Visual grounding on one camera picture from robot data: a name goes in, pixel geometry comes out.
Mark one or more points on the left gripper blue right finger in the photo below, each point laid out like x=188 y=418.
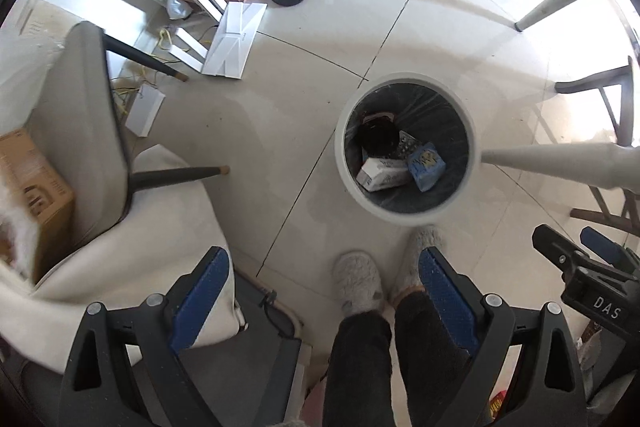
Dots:
x=455 y=298

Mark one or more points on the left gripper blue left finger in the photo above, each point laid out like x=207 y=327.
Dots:
x=192 y=297

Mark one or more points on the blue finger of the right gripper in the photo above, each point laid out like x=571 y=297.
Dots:
x=606 y=249

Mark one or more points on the white blue tissue wrapper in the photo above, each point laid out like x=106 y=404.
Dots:
x=426 y=166

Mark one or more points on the white round trash bin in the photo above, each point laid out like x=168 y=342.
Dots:
x=392 y=117

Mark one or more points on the person's right black trouser leg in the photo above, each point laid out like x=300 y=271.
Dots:
x=430 y=362

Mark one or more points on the person's black trouser leg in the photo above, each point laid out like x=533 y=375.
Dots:
x=430 y=362
x=360 y=368

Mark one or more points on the right grey fuzzy slipper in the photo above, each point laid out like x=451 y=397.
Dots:
x=408 y=278

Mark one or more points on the grey fuzzy slipper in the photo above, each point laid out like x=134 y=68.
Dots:
x=358 y=284
x=408 y=278

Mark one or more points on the cream white blanket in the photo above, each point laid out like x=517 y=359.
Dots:
x=166 y=232

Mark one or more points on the grey conical table leg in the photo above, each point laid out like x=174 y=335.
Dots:
x=603 y=165

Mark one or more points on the left grey fuzzy slipper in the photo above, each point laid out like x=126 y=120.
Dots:
x=358 y=284

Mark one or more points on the person's left black trouser leg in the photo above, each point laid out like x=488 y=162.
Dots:
x=360 y=368

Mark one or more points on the white tissue box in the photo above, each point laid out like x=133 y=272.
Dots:
x=377 y=174

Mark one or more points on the small white flat box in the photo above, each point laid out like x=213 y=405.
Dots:
x=144 y=110

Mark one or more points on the brown cardboard box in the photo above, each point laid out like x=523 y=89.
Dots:
x=37 y=209

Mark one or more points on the grey chair with black legs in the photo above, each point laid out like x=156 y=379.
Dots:
x=76 y=126

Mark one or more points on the white folded cardboard sheet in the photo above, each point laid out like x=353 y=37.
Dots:
x=233 y=39

